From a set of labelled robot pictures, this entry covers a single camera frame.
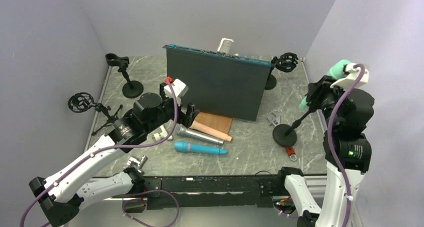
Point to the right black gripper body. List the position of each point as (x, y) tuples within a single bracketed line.
[(327, 101)]

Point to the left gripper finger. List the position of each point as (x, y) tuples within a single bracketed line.
[(186, 119), (191, 112)]

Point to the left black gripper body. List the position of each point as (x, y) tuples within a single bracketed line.
[(171, 109)]

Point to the pink microphone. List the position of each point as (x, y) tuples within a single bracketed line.
[(210, 131)]

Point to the grey microphone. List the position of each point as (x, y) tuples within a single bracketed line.
[(185, 132)]

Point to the blue microphone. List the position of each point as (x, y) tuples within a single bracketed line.
[(183, 146)]

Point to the mint green microphone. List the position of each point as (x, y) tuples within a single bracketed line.
[(336, 72)]

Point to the black round-base clip stand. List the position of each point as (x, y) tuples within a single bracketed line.
[(132, 88)]

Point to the black tripod shock-mount stand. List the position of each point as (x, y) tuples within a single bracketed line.
[(83, 101)]

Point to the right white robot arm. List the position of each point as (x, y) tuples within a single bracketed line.
[(347, 153)]

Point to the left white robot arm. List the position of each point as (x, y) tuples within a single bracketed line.
[(62, 195)]

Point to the wooden board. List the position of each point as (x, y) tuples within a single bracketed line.
[(218, 122)]

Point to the white plastic faucet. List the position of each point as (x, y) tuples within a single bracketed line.
[(161, 134)]

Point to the dark grey upright panel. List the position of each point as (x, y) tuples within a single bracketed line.
[(219, 83)]

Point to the adjustable wrench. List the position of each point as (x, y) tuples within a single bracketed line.
[(274, 120)]

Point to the chrome metal faucet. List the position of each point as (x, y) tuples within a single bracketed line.
[(137, 163)]

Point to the white object behind panel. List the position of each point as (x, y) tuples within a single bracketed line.
[(225, 45)]

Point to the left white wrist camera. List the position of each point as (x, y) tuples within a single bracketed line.
[(179, 87)]

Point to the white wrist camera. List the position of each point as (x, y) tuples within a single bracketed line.
[(179, 87), (352, 74)]

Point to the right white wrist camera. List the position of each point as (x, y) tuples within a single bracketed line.
[(352, 74)]

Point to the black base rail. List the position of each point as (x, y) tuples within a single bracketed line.
[(214, 191)]

